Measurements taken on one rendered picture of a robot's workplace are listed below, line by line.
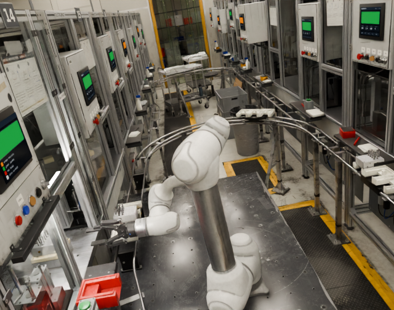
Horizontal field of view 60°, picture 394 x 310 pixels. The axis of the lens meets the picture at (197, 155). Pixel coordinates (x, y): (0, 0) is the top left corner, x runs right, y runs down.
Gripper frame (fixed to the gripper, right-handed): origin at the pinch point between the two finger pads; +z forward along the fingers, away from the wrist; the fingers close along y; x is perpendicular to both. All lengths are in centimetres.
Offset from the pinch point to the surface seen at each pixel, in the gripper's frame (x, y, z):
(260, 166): -239, -99, -135
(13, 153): 39, 60, 1
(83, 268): 10.5, -9.3, 5.9
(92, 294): 34.7, -3.8, -4.5
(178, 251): -18, -32, -35
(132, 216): -26.3, -8.9, -13.6
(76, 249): -5.4, -9.2, 12.9
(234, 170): -240, -99, -102
